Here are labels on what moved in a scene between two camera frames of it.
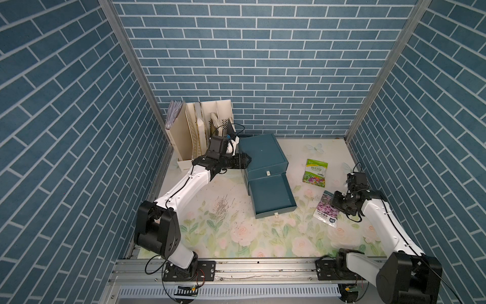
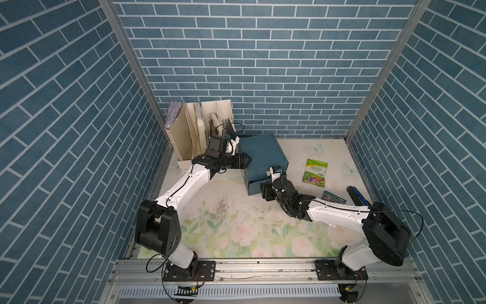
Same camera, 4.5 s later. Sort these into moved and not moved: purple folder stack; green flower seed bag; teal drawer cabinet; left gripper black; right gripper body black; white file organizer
Moved: teal drawer cabinet; right gripper body black
Not moved: white file organizer; left gripper black; green flower seed bag; purple folder stack
